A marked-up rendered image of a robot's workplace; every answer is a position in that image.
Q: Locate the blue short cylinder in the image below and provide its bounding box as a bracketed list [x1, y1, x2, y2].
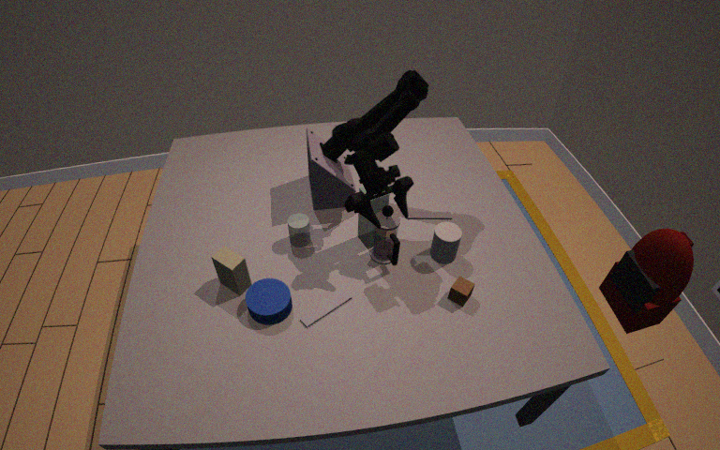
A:
[246, 278, 293, 325]

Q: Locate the glass french press with black knob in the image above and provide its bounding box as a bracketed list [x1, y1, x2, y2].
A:
[370, 205, 400, 266]

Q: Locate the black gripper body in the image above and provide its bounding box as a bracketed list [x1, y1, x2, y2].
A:
[345, 165, 413, 213]

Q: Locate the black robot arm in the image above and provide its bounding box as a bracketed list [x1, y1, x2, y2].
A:
[320, 70, 429, 189]

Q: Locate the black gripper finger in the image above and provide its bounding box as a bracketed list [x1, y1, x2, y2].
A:
[394, 187, 410, 218]
[354, 200, 381, 229]

